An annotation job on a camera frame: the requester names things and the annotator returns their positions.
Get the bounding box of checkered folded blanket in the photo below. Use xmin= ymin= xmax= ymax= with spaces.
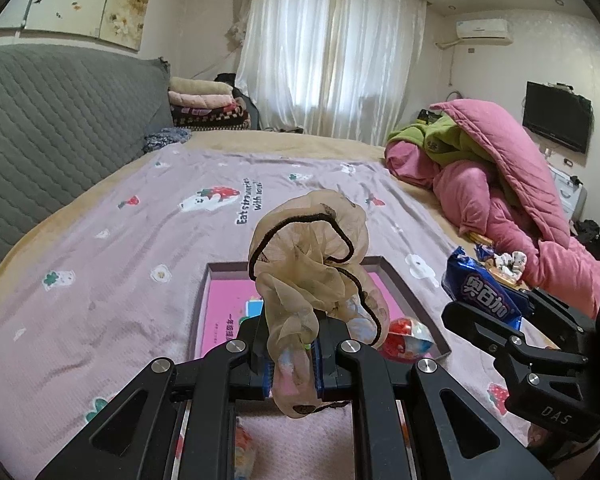
xmin=170 ymin=102 xmax=252 ymax=131

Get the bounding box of black television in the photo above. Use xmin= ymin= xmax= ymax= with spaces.
xmin=522 ymin=80 xmax=593 ymax=156

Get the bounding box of white sheer curtain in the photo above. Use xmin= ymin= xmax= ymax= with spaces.
xmin=235 ymin=0 xmax=428 ymax=146

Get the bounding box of dark clothing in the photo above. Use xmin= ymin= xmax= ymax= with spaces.
xmin=215 ymin=72 xmax=261 ymax=131

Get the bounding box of white floral scrunchie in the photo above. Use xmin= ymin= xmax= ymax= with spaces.
xmin=495 ymin=250 xmax=529 ymax=279

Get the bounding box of pink quilt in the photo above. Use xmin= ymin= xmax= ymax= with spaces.
xmin=384 ymin=98 xmax=600 ymax=321

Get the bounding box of blue snack packet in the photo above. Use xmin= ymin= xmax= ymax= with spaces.
xmin=441 ymin=246 xmax=528 ymax=331

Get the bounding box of lilac strawberry print sheet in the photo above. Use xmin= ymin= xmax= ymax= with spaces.
xmin=0 ymin=152 xmax=511 ymax=480

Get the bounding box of beige folded blanket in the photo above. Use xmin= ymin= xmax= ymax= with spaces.
xmin=168 ymin=76 xmax=235 ymax=96

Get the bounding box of pink book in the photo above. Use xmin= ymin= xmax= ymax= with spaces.
xmin=200 ymin=270 xmax=433 ymax=361

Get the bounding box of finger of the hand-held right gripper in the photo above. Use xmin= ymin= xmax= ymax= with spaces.
xmin=522 ymin=288 xmax=596 ymax=356
xmin=441 ymin=302 xmax=588 ymax=396

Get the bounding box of grey quilted headboard cover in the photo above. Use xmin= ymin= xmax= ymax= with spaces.
xmin=0 ymin=43 xmax=175 ymax=291

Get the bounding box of beige sheer stocking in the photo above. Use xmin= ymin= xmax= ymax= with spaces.
xmin=247 ymin=190 xmax=391 ymax=418

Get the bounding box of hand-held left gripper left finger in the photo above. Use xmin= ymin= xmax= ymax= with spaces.
xmin=34 ymin=316 xmax=273 ymax=480

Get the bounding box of floral wall poster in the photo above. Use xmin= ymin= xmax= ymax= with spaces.
xmin=0 ymin=0 xmax=153 ymax=53

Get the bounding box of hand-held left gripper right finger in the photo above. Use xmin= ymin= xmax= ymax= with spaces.
xmin=312 ymin=320 xmax=555 ymax=480

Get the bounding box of white air conditioner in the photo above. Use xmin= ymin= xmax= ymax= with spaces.
xmin=455 ymin=18 xmax=512 ymax=43

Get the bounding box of blue knitted cloth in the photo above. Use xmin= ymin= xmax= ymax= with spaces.
xmin=142 ymin=126 xmax=193 ymax=153

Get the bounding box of pink folded blanket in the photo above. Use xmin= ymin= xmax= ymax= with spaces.
xmin=168 ymin=91 xmax=238 ymax=109

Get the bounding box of pink shallow box tray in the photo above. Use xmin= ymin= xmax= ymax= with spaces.
xmin=192 ymin=256 xmax=453 ymax=376

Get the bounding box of green blanket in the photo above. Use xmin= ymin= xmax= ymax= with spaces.
xmin=387 ymin=112 xmax=496 ymax=168

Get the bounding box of clear pack of biscuits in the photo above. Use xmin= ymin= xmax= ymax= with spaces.
xmin=485 ymin=265 xmax=518 ymax=289

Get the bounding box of white plastic cabinet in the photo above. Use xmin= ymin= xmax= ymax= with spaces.
xmin=550 ymin=165 xmax=588 ymax=221

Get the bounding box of red white snack packet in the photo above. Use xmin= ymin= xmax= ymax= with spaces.
xmin=380 ymin=316 xmax=436 ymax=363

